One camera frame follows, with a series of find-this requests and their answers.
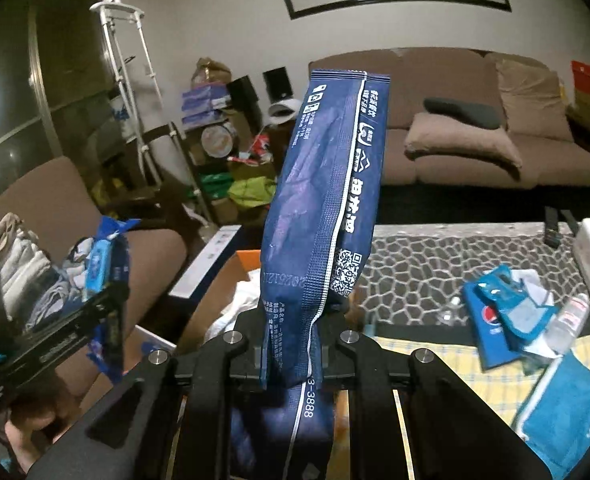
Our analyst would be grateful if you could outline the light blue opened packet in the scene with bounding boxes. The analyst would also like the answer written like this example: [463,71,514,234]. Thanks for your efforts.
[475,266,556,348]

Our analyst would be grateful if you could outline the small clear plastic bottle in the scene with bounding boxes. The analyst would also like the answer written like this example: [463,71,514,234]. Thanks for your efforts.
[544,294,590,354]

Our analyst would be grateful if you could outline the blue wrapper packet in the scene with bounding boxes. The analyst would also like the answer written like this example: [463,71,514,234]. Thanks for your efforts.
[83,217,141,385]

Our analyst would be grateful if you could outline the black flat cushion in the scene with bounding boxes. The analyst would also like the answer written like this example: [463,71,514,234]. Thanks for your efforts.
[423,98,502,130]

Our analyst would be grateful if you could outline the brown armchair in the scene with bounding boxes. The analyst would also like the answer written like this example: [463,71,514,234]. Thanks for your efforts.
[0,155,189,401]

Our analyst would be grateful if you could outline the round tin can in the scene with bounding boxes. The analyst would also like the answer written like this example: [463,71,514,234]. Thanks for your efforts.
[200,122,237,159]

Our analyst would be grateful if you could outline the white metal rack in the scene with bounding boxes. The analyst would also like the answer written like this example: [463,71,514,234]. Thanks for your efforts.
[90,0,176,185]

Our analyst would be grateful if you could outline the green plastic bag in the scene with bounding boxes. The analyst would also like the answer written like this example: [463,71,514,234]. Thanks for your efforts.
[228,177,276,210]

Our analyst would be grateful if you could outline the cyan mesh pouch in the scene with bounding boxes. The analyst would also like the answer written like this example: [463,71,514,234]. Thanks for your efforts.
[513,351,590,479]

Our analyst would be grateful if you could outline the brown sofa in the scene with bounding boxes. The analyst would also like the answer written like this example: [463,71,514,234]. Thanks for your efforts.
[306,46,590,189]

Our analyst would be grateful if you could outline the brown cushion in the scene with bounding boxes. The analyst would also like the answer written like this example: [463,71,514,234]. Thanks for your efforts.
[404,113,523,171]
[496,58,572,142]

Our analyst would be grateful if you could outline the blue Pepsi box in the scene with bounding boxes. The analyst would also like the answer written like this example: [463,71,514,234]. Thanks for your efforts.
[462,283,520,372]

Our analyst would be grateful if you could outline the dark blue snack bag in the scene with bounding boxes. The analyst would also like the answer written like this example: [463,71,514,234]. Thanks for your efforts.
[231,70,390,479]

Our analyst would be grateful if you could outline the orange cardboard box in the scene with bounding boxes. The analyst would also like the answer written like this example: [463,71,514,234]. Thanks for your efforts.
[174,249,260,356]

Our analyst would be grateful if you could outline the black remote control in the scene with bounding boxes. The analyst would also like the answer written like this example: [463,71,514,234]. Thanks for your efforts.
[543,206,560,249]

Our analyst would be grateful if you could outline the person's hand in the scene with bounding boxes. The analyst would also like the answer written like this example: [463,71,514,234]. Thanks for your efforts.
[4,388,81,474]

